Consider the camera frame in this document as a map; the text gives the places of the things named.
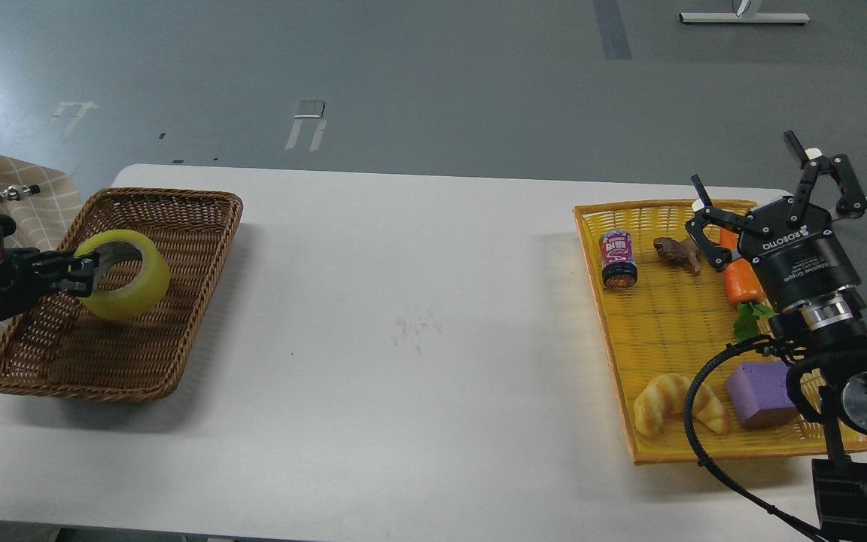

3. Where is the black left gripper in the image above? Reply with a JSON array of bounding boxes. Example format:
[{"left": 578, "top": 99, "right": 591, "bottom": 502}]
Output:
[{"left": 0, "top": 248, "right": 101, "bottom": 322}]

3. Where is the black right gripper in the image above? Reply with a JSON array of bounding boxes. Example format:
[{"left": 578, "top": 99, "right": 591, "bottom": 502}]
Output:
[{"left": 685, "top": 130, "right": 867, "bottom": 314}]

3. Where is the yellow tape roll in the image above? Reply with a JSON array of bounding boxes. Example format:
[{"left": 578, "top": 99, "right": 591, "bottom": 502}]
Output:
[{"left": 75, "top": 229, "right": 171, "bottom": 321}]

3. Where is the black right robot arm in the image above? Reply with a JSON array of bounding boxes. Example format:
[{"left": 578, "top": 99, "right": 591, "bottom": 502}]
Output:
[{"left": 683, "top": 131, "right": 867, "bottom": 541}]

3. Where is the orange toy carrot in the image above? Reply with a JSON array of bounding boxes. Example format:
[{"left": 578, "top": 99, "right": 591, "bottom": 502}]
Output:
[{"left": 722, "top": 256, "right": 777, "bottom": 342}]

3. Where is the brown wicker basket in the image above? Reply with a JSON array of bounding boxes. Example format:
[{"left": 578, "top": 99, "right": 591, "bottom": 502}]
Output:
[{"left": 0, "top": 187, "right": 243, "bottom": 403}]

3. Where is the brown toy frog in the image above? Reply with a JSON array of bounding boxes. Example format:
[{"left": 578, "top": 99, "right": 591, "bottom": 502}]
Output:
[{"left": 653, "top": 236, "right": 701, "bottom": 276}]

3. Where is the yellow plastic basket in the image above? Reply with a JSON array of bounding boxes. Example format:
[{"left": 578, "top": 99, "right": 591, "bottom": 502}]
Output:
[{"left": 573, "top": 199, "right": 826, "bottom": 466}]

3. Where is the purple foam block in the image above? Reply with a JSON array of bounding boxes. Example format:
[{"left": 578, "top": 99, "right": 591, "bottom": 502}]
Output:
[{"left": 726, "top": 361, "right": 798, "bottom": 430}]

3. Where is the small red drink can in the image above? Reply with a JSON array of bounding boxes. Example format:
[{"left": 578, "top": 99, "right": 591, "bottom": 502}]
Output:
[{"left": 598, "top": 230, "right": 637, "bottom": 289}]

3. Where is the toy croissant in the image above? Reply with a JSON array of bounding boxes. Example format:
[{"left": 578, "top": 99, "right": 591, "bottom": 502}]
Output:
[{"left": 633, "top": 373, "right": 730, "bottom": 438}]

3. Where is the white stand base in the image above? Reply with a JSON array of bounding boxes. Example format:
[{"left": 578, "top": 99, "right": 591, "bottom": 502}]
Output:
[{"left": 678, "top": 1, "right": 811, "bottom": 26}]

